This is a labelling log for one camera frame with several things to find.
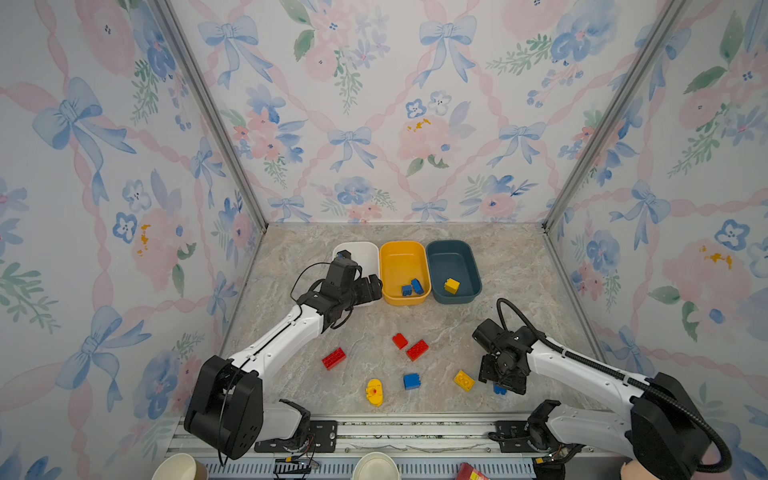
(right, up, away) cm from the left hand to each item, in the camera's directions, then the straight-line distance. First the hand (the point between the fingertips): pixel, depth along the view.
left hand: (372, 283), depth 85 cm
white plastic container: (-4, +8, +22) cm, 24 cm away
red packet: (+22, -40, -18) cm, 50 cm away
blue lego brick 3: (+14, -2, +15) cm, 21 cm away
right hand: (+33, -26, -3) cm, 42 cm away
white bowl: (+2, -42, -14) cm, 44 cm away
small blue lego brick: (+11, -3, +13) cm, 17 cm away
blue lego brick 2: (+35, -28, -3) cm, 45 cm away
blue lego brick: (+11, -27, -1) cm, 29 cm away
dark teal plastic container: (+28, +7, +25) cm, 39 cm away
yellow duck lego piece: (+1, -28, -7) cm, 29 cm away
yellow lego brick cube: (+26, -2, +15) cm, 30 cm away
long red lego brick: (-11, -22, +1) cm, 24 cm away
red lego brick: (+13, -20, +2) cm, 24 cm away
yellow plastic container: (+9, +5, +23) cm, 25 cm away
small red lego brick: (+8, -18, +5) cm, 20 cm away
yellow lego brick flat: (+25, -27, -3) cm, 37 cm away
